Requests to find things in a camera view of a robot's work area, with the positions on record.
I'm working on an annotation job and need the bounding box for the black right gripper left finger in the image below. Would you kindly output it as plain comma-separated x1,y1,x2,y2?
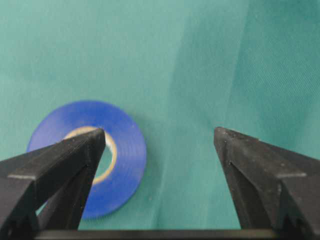
0,128,106,233

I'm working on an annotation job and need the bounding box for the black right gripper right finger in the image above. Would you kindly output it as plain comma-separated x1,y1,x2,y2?
213,127,320,233

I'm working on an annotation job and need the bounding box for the blue tape roll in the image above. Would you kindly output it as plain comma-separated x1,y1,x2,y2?
27,100,147,220

